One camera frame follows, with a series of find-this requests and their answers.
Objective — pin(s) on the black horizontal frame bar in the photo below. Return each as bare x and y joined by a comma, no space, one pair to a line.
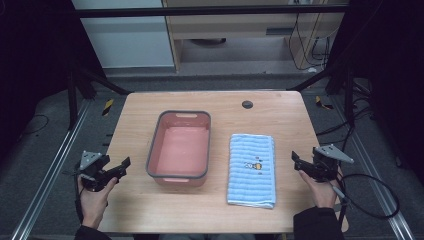
200,11

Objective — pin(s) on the black metal stand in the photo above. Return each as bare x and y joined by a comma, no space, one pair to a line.
71,100
348,96

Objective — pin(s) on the yellow black hazard tape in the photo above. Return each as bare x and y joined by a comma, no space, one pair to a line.
107,107
322,103

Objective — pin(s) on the person's right hand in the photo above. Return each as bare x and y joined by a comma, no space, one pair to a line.
320,191

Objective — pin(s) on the person's left hand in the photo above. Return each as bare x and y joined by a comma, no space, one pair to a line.
95,203

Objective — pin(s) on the aluminium floor rail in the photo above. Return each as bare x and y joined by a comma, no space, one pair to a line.
53,166
376,186

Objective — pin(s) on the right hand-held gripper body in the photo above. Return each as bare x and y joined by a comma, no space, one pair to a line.
328,161

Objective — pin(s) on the black curtain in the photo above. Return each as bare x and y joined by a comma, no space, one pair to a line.
393,66
33,50

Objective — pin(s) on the pink plastic basin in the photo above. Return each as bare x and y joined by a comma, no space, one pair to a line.
180,148

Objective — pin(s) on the light wooden desk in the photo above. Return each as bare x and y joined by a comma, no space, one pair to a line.
233,28

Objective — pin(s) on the white cabinet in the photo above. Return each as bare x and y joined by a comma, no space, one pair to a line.
130,40

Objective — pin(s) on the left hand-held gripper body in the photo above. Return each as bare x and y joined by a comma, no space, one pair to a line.
92,168

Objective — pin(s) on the blue striped towel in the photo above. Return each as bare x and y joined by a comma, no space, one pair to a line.
251,170

